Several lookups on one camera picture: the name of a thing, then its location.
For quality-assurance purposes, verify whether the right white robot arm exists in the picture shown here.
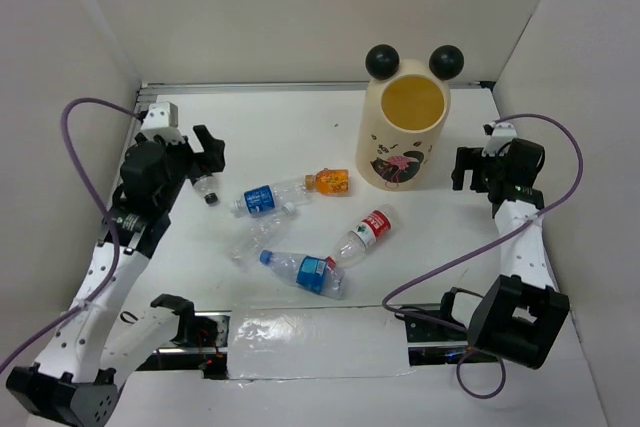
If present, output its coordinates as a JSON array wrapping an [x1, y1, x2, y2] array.
[[436, 132, 570, 369]]

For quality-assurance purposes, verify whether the clear bottle white cap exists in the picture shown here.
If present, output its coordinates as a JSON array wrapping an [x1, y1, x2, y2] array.
[[229, 202, 297, 270]]

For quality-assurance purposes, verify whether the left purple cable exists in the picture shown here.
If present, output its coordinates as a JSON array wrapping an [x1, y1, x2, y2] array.
[[0, 98, 146, 373]]

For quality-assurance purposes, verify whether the orange juice bottle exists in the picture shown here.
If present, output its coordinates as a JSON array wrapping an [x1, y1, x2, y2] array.
[[304, 168, 350, 196]]

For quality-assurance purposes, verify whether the cream bin with black ears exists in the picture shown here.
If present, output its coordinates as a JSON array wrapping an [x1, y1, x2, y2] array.
[[355, 44, 464, 191]]

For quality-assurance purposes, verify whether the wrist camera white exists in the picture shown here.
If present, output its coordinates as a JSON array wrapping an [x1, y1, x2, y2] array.
[[140, 101, 179, 137], [482, 121, 517, 157]]

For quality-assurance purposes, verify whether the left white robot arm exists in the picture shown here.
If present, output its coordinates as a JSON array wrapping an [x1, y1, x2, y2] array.
[[6, 125, 225, 426]]

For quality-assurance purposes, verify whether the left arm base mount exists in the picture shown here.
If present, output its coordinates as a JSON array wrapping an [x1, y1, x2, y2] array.
[[137, 311, 230, 380]]

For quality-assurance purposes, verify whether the clear bottle blue label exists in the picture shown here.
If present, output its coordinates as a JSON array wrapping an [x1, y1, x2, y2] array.
[[230, 178, 312, 217]]

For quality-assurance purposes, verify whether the clear bottle red label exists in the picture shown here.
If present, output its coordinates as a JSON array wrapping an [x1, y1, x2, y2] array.
[[328, 204, 402, 268]]

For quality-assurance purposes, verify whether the crushed bottle blue cap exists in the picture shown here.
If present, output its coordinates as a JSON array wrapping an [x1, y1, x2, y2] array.
[[259, 250, 345, 300]]

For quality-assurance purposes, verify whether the clear bottle black cap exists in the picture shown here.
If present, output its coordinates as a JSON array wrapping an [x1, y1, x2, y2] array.
[[191, 175, 219, 206]]

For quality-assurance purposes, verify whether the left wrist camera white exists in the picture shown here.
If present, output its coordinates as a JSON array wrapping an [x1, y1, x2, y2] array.
[[140, 101, 179, 137]]

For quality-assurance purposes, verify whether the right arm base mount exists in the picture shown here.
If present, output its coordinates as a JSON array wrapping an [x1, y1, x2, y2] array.
[[394, 313, 467, 366]]

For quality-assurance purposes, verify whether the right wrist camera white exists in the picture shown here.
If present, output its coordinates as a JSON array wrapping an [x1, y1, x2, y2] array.
[[482, 121, 517, 157]]

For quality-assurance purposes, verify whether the aluminium frame rail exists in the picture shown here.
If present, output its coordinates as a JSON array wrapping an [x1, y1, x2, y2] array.
[[136, 81, 368, 104]]

